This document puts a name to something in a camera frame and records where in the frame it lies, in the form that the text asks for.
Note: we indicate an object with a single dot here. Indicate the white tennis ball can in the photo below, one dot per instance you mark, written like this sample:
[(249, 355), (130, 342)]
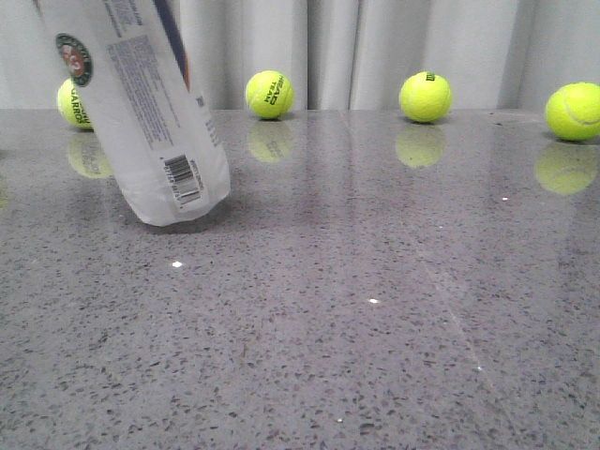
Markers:
[(129, 65)]

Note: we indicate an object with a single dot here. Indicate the Head Team tennis ball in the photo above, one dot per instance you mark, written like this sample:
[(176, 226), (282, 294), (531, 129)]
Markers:
[(269, 94)]

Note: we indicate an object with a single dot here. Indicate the Wilson tennis ball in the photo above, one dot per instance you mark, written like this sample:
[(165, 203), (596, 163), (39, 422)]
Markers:
[(425, 97)]

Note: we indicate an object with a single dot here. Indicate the Roland Garros tennis ball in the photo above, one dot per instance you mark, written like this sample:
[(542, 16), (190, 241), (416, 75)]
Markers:
[(70, 106)]

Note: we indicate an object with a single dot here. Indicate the plain yellow tennis ball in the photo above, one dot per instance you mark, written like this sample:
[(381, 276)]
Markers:
[(572, 112)]

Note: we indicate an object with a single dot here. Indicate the grey pleated curtain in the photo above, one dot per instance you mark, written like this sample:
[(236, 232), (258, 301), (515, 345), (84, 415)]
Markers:
[(354, 55)]

